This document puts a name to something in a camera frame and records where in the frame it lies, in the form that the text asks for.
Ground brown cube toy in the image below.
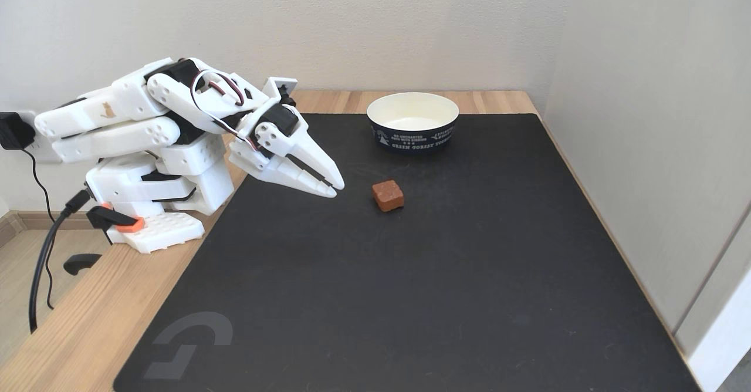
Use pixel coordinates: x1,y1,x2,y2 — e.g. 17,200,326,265
371,180,405,213

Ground white and navy paper bowl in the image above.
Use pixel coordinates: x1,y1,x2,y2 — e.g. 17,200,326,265
367,92,460,153

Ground black desk mat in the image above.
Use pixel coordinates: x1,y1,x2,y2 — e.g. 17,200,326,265
113,113,702,392

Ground black and orange clamp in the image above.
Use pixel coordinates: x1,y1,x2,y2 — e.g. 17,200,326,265
63,203,146,276

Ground black power adapter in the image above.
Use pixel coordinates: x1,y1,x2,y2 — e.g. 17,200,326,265
0,112,36,151

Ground red white black servo wire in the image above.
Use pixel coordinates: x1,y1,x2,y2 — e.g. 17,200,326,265
191,69,260,151

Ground thin black cable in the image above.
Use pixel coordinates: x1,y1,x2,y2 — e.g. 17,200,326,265
21,148,57,310

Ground white wall outlet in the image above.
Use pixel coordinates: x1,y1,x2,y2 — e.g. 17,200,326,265
18,109,63,164

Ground thick black cable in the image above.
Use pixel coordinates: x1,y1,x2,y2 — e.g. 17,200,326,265
29,189,92,334

